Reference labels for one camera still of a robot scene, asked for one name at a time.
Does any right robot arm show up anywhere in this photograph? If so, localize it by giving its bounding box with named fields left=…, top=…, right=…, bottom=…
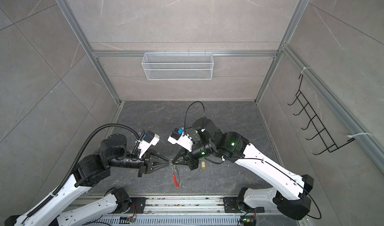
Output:
left=168, top=117, right=314, bottom=220

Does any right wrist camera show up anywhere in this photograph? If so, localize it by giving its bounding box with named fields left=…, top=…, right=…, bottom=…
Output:
left=168, top=127, right=194, bottom=152

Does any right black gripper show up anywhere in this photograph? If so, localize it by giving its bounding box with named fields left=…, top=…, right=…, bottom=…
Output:
left=171, top=141, right=217, bottom=170

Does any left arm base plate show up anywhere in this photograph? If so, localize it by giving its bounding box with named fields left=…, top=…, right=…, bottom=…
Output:
left=112, top=197, right=147, bottom=215

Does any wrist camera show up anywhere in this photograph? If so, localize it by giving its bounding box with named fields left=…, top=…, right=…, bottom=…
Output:
left=138, top=131, right=160, bottom=159
left=168, top=127, right=194, bottom=152

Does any black wire hook rack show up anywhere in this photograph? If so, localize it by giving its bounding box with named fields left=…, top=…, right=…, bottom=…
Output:
left=287, top=75, right=355, bottom=155

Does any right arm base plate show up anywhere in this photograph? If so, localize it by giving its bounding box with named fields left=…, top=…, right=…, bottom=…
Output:
left=222, top=197, right=265, bottom=213

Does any white wire mesh basket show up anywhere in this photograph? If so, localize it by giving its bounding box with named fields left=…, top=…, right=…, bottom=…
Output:
left=142, top=52, right=214, bottom=80

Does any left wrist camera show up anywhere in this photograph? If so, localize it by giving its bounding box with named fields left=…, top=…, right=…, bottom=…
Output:
left=138, top=131, right=160, bottom=159

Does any right black camera cable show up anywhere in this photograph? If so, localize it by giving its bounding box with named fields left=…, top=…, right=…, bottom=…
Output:
left=183, top=101, right=207, bottom=130

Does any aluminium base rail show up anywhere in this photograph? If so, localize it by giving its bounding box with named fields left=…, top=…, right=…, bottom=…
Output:
left=58, top=195, right=310, bottom=226

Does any left black corrugated cable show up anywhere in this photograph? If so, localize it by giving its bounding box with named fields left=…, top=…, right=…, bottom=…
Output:
left=26, top=123, right=142, bottom=218

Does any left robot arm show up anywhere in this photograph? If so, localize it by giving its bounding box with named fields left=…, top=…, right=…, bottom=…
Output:
left=5, top=131, right=169, bottom=226

